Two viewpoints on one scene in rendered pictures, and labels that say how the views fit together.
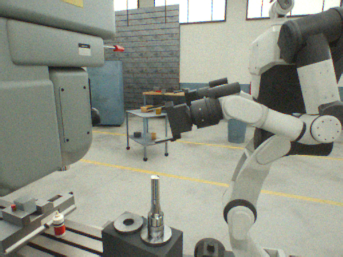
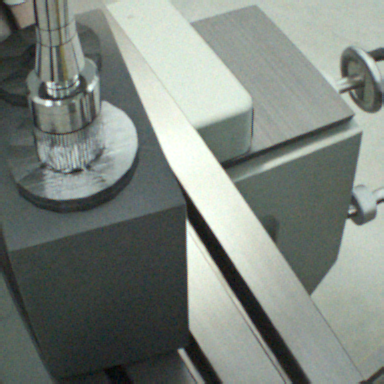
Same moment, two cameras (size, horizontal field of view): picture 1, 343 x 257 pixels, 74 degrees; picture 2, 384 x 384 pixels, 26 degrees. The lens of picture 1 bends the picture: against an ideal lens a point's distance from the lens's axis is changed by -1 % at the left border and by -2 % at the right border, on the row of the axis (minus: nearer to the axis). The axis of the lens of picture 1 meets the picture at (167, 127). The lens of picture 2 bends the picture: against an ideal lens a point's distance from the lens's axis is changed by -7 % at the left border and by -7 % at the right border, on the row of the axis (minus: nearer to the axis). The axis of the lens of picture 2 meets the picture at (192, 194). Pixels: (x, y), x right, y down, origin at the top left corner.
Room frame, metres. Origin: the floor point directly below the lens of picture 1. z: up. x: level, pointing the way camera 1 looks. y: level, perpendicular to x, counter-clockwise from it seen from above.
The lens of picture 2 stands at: (0.35, -0.28, 1.57)
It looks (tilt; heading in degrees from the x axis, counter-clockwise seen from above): 51 degrees down; 42
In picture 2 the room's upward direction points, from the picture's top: 1 degrees counter-clockwise
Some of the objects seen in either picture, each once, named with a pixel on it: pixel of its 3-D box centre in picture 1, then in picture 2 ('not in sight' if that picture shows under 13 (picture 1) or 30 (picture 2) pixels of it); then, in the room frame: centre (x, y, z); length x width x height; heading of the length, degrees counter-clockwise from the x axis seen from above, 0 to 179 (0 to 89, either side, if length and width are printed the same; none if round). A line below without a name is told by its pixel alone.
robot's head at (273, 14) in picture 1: (280, 11); not in sight; (0.93, -0.42, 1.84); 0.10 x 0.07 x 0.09; 170
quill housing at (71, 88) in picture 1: (55, 116); not in sight; (0.76, 0.37, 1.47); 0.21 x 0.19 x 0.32; 69
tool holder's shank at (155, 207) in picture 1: (155, 195); (53, 9); (0.58, 0.03, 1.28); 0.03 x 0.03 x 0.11
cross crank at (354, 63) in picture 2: not in sight; (345, 85); (1.23, 0.19, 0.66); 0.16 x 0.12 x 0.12; 159
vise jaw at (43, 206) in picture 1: (37, 203); not in sight; (0.90, 0.57, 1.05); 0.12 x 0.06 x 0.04; 66
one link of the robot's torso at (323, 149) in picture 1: (291, 134); not in sight; (0.91, -0.51, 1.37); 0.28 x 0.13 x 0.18; 80
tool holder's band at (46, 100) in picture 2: (155, 215); (61, 82); (0.58, 0.03, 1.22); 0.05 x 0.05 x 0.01
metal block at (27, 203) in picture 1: (25, 205); not in sight; (0.85, 0.59, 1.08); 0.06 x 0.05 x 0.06; 66
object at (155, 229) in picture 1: (155, 224); (66, 117); (0.58, 0.03, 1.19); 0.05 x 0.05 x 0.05
